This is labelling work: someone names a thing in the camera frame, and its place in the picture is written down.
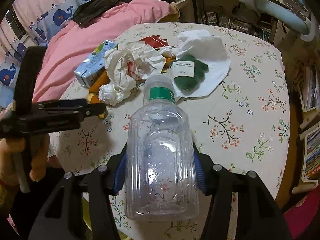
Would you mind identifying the white rolling book cart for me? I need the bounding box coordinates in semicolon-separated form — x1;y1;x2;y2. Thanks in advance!
292;64;319;194

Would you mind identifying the black jacket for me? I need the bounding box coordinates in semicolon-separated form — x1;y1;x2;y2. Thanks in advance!
72;0;122;28

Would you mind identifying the orange sausage snack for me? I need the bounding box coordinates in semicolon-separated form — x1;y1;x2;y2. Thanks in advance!
86;70;110;104

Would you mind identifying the small white tissue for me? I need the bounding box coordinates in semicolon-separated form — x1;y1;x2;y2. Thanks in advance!
98;83;131;106

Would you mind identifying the red shopping bag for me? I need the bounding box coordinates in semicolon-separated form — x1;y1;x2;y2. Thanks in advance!
284;188;319;239

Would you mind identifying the person's left hand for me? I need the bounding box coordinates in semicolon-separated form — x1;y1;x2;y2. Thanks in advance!
1;134;49;186

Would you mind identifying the large white paper towel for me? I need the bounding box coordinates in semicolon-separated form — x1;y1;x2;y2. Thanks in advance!
174;29;231;100

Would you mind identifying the light blue drink carton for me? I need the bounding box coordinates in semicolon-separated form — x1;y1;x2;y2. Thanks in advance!
74;40;117;88

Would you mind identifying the blue grey desk chair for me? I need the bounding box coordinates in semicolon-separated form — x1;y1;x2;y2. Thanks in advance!
238;0;319;42

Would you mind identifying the white paper wrapper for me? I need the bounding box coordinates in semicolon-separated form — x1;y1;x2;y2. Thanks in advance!
104;42;166;91

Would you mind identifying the pink curtain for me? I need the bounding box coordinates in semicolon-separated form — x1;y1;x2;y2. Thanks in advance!
0;0;83;63

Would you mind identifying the pink duvet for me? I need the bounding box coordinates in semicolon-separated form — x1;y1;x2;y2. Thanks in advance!
33;0;180;102

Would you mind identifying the clear plastic bottle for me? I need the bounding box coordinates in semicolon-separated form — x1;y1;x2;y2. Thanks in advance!
125;74;199;221

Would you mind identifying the floral tablecloth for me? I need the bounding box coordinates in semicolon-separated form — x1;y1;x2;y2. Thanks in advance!
50;23;290;239

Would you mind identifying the red snack wrapper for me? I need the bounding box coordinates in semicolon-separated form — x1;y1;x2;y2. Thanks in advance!
140;35;168;49

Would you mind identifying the whale print blue pillow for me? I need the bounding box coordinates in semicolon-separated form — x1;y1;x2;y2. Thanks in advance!
1;0;90;108

